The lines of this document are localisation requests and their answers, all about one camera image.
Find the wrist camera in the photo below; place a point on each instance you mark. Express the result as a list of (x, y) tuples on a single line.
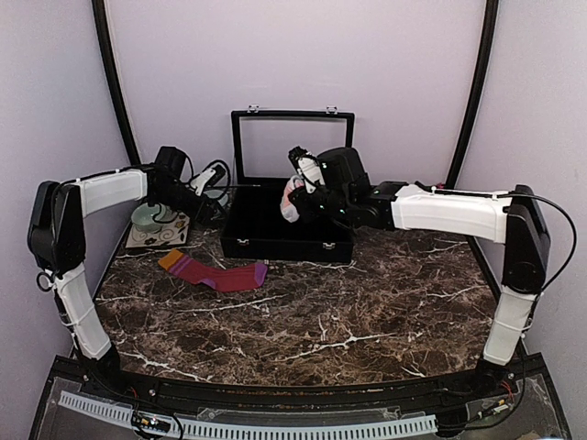
[(341, 168), (172, 160)]

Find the left black frame post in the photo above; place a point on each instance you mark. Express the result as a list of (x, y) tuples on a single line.
[(107, 53)]

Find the black front rail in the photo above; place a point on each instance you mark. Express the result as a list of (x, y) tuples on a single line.
[(446, 393)]

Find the right celadon bowl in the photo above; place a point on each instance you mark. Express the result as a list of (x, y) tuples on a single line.
[(220, 196)]

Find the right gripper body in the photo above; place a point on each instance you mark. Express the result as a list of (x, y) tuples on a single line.
[(336, 204)]

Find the left celadon bowl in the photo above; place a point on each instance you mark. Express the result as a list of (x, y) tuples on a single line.
[(151, 218)]

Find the maroon striped sock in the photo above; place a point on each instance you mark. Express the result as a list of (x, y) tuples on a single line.
[(238, 279)]

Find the small circuit board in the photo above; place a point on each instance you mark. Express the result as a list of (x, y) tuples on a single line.
[(146, 423)]

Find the right black frame post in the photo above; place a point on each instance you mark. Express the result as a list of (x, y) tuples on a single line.
[(475, 95)]

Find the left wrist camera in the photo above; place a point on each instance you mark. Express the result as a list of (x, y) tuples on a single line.
[(172, 160)]

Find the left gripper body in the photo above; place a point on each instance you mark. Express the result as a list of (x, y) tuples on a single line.
[(171, 199)]

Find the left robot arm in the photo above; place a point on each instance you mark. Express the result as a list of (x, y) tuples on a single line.
[(56, 236)]

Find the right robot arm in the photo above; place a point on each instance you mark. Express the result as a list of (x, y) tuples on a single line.
[(512, 219)]

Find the pink patterned sock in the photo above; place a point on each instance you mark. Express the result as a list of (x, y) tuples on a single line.
[(288, 210)]

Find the black frame post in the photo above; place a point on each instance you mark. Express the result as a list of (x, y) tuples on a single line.
[(107, 53), (475, 95)]

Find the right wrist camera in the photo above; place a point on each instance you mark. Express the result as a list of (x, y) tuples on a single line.
[(341, 168)]

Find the white slotted cable duct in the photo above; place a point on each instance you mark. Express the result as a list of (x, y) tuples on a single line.
[(227, 424)]

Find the floral coaster mat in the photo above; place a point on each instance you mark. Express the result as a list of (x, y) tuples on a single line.
[(174, 233)]

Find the celadon bowl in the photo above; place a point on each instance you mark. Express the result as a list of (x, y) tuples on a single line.
[(220, 196), (151, 218)]

